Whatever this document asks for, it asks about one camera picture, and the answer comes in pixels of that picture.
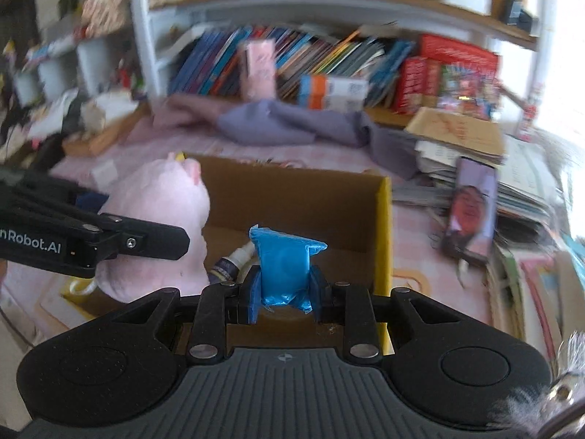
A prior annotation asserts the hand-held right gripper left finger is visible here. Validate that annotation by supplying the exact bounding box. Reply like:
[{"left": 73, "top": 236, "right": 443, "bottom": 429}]
[{"left": 110, "top": 270, "right": 264, "bottom": 360}]

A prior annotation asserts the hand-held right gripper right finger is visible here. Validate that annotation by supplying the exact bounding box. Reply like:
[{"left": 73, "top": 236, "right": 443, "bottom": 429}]
[{"left": 308, "top": 267, "right": 463, "bottom": 359}]

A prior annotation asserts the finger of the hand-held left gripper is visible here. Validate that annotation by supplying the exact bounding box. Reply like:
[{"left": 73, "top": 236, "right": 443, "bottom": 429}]
[
  {"left": 0, "top": 167, "right": 110, "bottom": 226},
  {"left": 97, "top": 213, "right": 191, "bottom": 261}
]

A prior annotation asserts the white spray bottle dark label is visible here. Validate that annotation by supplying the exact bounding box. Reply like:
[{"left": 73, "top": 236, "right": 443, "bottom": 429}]
[{"left": 209, "top": 242, "right": 257, "bottom": 286}]

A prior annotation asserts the blue plastic packet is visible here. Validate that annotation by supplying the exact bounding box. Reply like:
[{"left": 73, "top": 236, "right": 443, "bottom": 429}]
[{"left": 249, "top": 224, "right": 329, "bottom": 315}]

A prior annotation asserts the pink plush pig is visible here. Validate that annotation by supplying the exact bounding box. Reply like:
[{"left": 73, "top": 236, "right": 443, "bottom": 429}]
[{"left": 94, "top": 151, "right": 212, "bottom": 305}]

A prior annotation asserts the yellow cardboard box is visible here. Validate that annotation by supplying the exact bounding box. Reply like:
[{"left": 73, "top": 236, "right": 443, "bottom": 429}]
[{"left": 61, "top": 153, "right": 394, "bottom": 357}]

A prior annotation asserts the pile of clothes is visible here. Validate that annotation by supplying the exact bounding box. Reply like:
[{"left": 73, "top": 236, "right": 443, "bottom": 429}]
[{"left": 0, "top": 87, "right": 87, "bottom": 165}]

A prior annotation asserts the wooden box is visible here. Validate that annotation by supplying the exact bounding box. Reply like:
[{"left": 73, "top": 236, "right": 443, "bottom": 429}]
[{"left": 61, "top": 110, "right": 151, "bottom": 156}]

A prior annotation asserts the cream tissue pack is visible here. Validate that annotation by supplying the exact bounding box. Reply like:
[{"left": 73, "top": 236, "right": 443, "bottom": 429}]
[{"left": 80, "top": 91, "right": 135, "bottom": 131}]

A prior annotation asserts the pink and purple cloth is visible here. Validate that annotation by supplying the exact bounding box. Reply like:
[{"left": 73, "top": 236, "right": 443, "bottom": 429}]
[{"left": 153, "top": 94, "right": 421, "bottom": 179}]

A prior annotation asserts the black smartphone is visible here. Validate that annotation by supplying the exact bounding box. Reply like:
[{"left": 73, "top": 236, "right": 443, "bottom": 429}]
[{"left": 441, "top": 158, "right": 499, "bottom": 266}]

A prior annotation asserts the white bookshelf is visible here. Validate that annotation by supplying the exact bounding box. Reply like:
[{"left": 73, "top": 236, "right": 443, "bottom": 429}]
[{"left": 14, "top": 0, "right": 549, "bottom": 115}]

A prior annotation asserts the row of colourful books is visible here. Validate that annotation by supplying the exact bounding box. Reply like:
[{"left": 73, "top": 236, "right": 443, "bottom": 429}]
[{"left": 169, "top": 27, "right": 416, "bottom": 101}]

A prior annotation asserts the orange blue white box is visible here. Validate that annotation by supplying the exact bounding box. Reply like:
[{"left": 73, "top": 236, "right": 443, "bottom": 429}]
[
  {"left": 299, "top": 74, "right": 369, "bottom": 94},
  {"left": 299, "top": 91, "right": 366, "bottom": 111}
]

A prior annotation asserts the tan notebook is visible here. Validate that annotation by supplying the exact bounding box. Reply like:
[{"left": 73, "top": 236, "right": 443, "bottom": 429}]
[{"left": 404, "top": 107, "right": 507, "bottom": 168}]

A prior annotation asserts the stack of books and papers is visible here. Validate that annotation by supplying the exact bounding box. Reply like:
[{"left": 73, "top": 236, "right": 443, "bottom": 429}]
[{"left": 393, "top": 137, "right": 585, "bottom": 348}]

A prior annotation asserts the grey fuzzy fabric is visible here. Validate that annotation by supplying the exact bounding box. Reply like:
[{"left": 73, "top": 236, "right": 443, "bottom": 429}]
[{"left": 494, "top": 329, "right": 585, "bottom": 439}]

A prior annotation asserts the red boxed book set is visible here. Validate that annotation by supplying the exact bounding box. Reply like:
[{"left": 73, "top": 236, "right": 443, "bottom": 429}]
[{"left": 393, "top": 34, "right": 501, "bottom": 122}]

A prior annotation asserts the black box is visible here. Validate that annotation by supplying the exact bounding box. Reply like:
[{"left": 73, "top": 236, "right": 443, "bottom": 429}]
[{"left": 503, "top": 0, "right": 535, "bottom": 37}]

